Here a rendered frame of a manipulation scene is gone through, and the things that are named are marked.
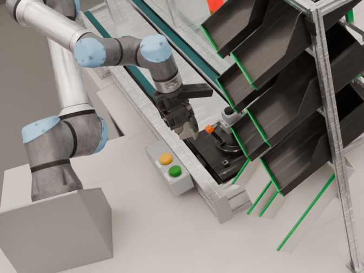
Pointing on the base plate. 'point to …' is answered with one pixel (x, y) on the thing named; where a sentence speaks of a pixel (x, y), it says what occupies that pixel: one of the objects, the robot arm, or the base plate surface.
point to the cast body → (229, 118)
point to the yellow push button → (166, 158)
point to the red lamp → (214, 4)
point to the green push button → (175, 170)
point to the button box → (180, 184)
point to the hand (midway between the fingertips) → (196, 134)
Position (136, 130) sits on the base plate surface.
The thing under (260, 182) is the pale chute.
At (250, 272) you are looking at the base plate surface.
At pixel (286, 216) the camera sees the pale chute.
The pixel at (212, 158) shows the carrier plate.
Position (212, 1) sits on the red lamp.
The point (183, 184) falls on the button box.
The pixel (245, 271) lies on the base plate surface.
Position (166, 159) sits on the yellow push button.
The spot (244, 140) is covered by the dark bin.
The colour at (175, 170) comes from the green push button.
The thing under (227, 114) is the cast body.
